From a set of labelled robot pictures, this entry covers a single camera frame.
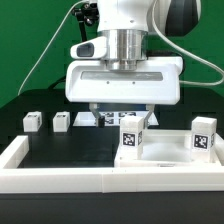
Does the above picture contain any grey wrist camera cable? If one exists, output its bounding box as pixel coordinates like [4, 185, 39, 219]
[151, 0, 224, 88]

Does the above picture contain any white square tabletop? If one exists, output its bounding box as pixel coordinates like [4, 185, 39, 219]
[114, 130, 221, 167]

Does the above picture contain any white cable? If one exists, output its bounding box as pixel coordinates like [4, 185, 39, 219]
[17, 0, 88, 97]

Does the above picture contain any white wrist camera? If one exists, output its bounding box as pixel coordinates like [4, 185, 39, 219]
[70, 36, 107, 60]

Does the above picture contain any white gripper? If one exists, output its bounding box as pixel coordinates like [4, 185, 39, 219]
[65, 56, 183, 129]

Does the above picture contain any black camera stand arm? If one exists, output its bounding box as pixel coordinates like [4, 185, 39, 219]
[71, 3, 99, 41]

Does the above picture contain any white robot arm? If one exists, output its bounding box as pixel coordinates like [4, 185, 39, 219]
[65, 0, 201, 127]

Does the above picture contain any black cable bundle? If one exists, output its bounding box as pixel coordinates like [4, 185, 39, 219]
[47, 74, 68, 90]

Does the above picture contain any white marker sheet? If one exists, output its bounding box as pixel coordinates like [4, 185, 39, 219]
[72, 111, 160, 127]

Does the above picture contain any white U-shaped obstacle fence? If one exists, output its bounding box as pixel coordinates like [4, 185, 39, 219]
[0, 135, 224, 194]

